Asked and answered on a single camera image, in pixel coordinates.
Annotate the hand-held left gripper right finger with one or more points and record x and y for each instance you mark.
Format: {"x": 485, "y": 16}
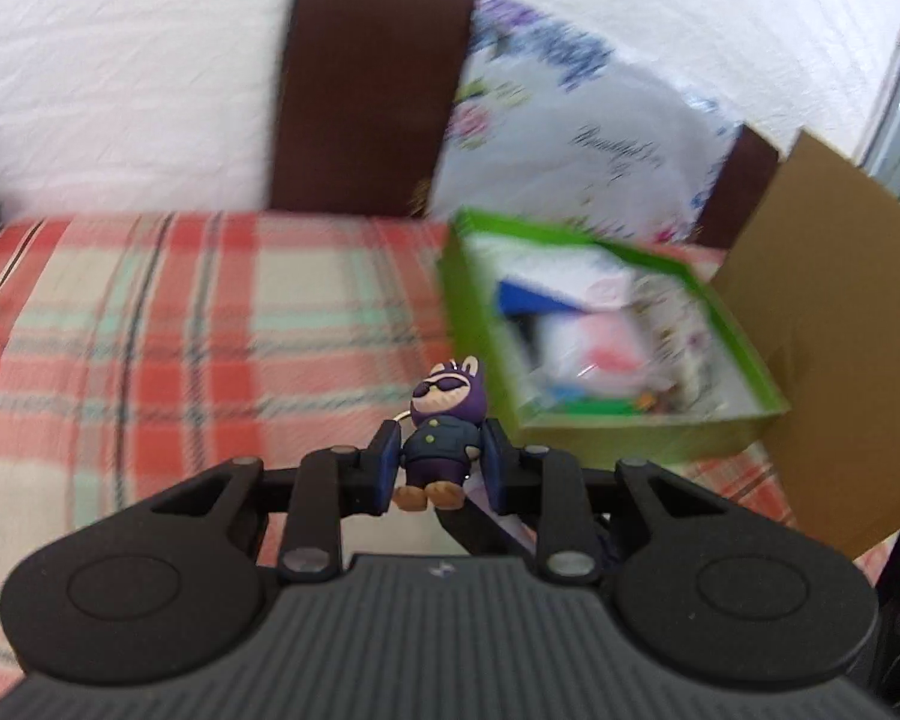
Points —
{"x": 497, "y": 465}

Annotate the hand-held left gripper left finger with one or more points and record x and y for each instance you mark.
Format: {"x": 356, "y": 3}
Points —
{"x": 390, "y": 465}

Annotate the purple bear figurine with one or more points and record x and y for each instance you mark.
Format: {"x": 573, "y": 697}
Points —
{"x": 439, "y": 450}

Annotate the green cardboard box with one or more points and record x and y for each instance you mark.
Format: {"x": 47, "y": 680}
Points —
{"x": 630, "y": 442}

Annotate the pink white packet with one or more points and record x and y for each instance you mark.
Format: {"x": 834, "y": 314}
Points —
{"x": 592, "y": 349}

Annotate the blue flat item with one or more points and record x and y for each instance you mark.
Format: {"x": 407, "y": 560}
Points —
{"x": 525, "y": 296}

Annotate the white flat box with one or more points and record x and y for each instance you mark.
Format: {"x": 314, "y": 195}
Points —
{"x": 555, "y": 262}

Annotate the red plaid bedsheet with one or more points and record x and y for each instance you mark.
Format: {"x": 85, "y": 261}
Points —
{"x": 195, "y": 330}

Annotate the white floral bag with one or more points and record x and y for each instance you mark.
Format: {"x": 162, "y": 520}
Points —
{"x": 607, "y": 135}

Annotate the brown cardboard panel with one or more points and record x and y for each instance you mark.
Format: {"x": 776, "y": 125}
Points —
{"x": 832, "y": 315}

